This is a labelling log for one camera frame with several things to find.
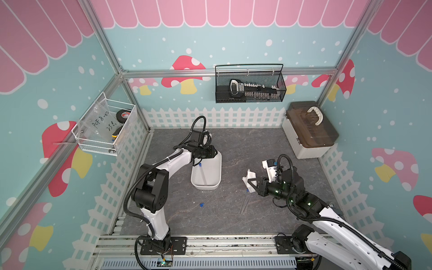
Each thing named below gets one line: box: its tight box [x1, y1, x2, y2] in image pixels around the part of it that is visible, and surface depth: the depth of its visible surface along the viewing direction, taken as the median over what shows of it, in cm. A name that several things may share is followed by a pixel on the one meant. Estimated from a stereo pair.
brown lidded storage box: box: [281, 100, 340, 160], surface depth 101 cm
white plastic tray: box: [190, 150, 223, 191], surface depth 97 cm
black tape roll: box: [115, 109, 132, 124], surface depth 81 cm
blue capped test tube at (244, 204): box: [237, 198, 251, 216], surface depth 87 cm
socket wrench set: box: [229, 79, 282, 100], surface depth 91 cm
